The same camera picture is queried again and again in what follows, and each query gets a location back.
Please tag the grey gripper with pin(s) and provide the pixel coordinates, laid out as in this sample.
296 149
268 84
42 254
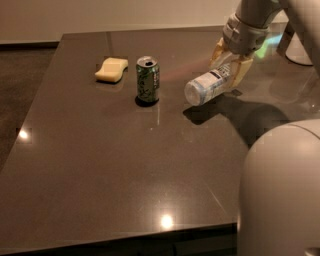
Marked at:
242 40

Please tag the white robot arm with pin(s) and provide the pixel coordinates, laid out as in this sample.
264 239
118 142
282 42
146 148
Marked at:
279 194

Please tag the dark panel at table edge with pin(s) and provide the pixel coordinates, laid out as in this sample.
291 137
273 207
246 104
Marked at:
285 39

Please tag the green soda can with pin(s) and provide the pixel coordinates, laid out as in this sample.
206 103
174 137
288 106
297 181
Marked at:
148 79

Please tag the yellow sponge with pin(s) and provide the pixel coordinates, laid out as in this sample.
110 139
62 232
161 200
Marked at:
111 70

